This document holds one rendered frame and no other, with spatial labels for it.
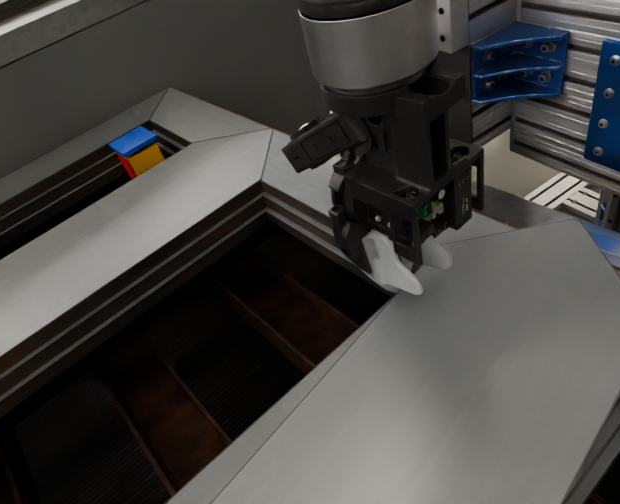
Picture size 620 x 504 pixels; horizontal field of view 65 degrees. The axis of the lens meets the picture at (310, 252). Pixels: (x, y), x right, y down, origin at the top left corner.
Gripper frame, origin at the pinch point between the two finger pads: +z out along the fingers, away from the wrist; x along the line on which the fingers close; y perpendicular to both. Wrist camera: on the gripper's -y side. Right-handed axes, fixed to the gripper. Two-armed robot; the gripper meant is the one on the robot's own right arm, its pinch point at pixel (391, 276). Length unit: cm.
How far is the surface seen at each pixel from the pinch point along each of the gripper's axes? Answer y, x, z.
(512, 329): 10.9, 1.8, 0.8
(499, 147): -75, 133, 88
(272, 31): -71, 40, 2
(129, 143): -50, -4, -1
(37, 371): -24.5, -30.1, 4.4
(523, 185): -54, 116, 88
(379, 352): 4.3, -6.4, 0.8
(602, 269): 13.0, 11.3, 0.8
